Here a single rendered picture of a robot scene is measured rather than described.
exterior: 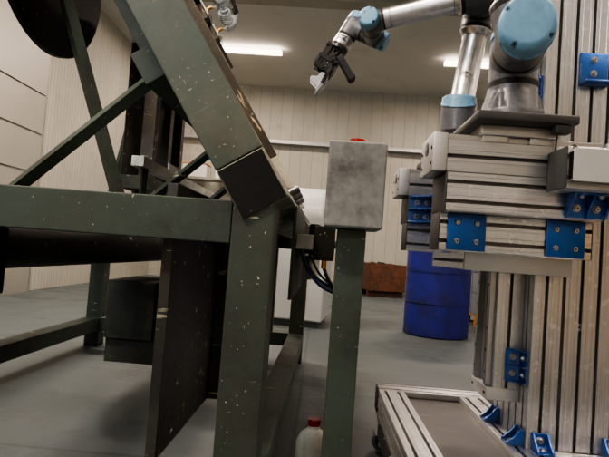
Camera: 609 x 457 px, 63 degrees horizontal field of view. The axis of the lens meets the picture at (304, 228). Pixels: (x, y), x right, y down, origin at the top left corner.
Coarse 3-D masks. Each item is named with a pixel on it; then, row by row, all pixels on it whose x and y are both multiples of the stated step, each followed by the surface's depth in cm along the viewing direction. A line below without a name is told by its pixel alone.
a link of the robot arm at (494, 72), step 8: (488, 48) 125; (488, 64) 124; (496, 64) 118; (536, 64) 114; (488, 72) 123; (496, 72) 120; (504, 72) 118; (512, 72) 116; (520, 72) 115; (528, 72) 116; (536, 72) 118; (488, 80) 122; (536, 80) 118
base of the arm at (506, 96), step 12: (492, 84) 120; (504, 84) 118; (516, 84) 116; (528, 84) 116; (492, 96) 119; (504, 96) 117; (516, 96) 116; (528, 96) 116; (492, 108) 118; (504, 108) 116; (516, 108) 115; (528, 108) 114; (540, 108) 118
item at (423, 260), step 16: (416, 256) 461; (416, 272) 459; (432, 272) 448; (448, 272) 446; (464, 272) 451; (416, 288) 457; (432, 288) 447; (448, 288) 445; (464, 288) 451; (416, 304) 456; (432, 304) 446; (448, 304) 444; (464, 304) 451; (416, 320) 454; (432, 320) 445; (448, 320) 444; (464, 320) 451; (432, 336) 444; (448, 336) 443; (464, 336) 452
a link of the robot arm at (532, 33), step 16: (496, 0) 108; (512, 0) 103; (528, 0) 103; (544, 0) 103; (496, 16) 108; (512, 16) 104; (528, 16) 103; (544, 16) 102; (496, 32) 109; (512, 32) 104; (528, 32) 103; (544, 32) 102; (496, 48) 112; (512, 48) 105; (528, 48) 104; (544, 48) 105; (512, 64) 112; (528, 64) 111
